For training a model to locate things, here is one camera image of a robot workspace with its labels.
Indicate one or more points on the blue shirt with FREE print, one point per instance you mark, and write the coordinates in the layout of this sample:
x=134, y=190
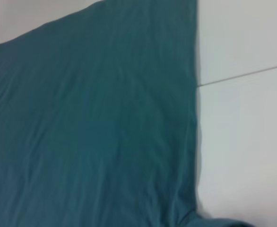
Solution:
x=93, y=118

